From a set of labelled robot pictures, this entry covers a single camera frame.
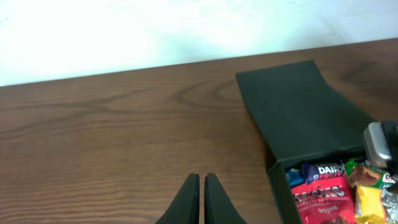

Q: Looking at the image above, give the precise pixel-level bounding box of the red green KitKat bar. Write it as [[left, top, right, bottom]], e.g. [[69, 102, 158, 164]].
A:
[[344, 159, 396, 189]]

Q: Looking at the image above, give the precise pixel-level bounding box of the yellow Hacks candy bag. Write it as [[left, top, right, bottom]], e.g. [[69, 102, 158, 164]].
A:
[[354, 186, 397, 224]]

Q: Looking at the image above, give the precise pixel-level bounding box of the red candy bag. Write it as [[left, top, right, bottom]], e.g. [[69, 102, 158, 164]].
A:
[[291, 176, 356, 224]]

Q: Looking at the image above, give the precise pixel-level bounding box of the black gift box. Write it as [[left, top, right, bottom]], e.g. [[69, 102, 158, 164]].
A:
[[236, 60, 374, 223]]

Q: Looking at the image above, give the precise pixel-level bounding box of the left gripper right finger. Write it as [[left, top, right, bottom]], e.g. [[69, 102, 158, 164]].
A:
[[204, 173, 247, 224]]

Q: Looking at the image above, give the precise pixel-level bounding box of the purple Dairy Milk bar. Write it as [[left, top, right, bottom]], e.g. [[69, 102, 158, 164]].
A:
[[302, 162, 345, 184]]

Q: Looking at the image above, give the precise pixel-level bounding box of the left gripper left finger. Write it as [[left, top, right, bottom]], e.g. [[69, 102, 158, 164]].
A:
[[155, 173, 200, 224]]

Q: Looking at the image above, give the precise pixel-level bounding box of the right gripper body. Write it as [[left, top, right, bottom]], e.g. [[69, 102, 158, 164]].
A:
[[381, 121, 397, 193]]

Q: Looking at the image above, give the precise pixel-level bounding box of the blue Oreo cookie pack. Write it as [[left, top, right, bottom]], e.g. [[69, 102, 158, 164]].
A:
[[285, 168, 304, 188]]

